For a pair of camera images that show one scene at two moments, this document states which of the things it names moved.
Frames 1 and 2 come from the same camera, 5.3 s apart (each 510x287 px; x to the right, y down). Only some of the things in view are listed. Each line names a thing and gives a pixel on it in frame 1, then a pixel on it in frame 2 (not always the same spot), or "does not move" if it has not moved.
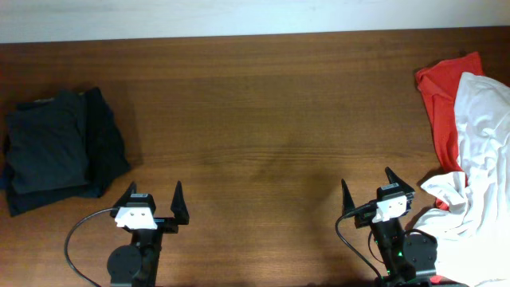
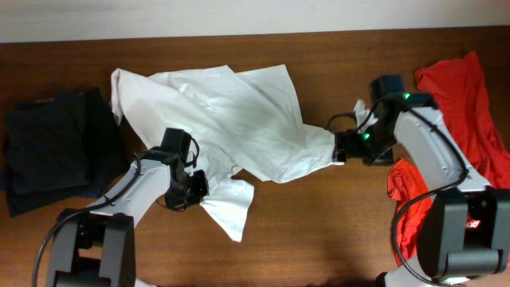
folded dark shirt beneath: (107, 160) does not move
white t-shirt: (473, 238) → (252, 119)
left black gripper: (179, 211) → (201, 186)
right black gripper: (394, 179) → (347, 141)
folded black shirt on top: (47, 143) does not move
